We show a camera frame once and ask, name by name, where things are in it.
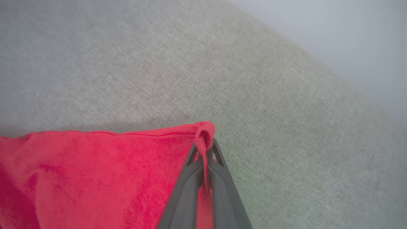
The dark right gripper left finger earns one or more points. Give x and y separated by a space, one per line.
181 210

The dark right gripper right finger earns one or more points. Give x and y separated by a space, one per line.
229 210

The red garment with white stripes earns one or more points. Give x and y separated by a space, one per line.
95 178

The grey fabric sofa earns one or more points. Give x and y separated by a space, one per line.
254 95

